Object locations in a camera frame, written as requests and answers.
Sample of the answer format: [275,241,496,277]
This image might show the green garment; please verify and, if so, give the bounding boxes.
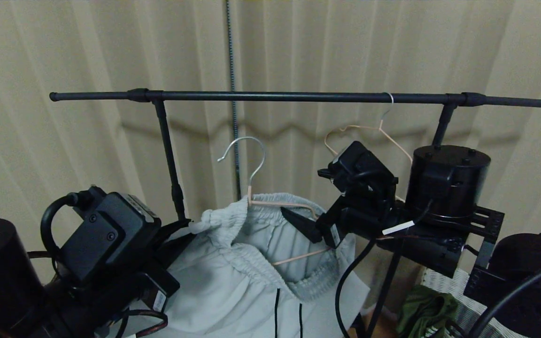
[396,285,459,338]

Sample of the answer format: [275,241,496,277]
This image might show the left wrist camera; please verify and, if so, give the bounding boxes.
[59,185,162,282]

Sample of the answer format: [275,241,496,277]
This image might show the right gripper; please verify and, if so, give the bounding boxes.
[281,195,464,277]

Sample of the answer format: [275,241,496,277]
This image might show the white laundry basket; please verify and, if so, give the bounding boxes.
[421,268,501,338]

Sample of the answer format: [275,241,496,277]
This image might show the pink clothes hanger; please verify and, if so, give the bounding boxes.
[217,136,334,266]
[325,93,414,165]

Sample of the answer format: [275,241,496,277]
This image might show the pale grey shorts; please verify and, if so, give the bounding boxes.
[111,192,371,338]

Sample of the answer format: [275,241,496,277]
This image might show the black clothes rack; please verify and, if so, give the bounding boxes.
[49,88,541,338]

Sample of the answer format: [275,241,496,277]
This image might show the grey beaded curtain cord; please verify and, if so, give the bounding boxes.
[226,0,243,200]

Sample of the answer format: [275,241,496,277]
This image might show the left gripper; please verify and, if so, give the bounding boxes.
[40,270,181,338]

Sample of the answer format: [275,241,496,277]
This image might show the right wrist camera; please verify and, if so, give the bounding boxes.
[317,141,399,221]

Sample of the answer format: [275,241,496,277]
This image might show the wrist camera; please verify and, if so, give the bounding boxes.
[317,141,399,221]
[59,185,162,282]

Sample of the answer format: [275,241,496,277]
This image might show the beige curtain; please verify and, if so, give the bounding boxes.
[0,0,541,320]

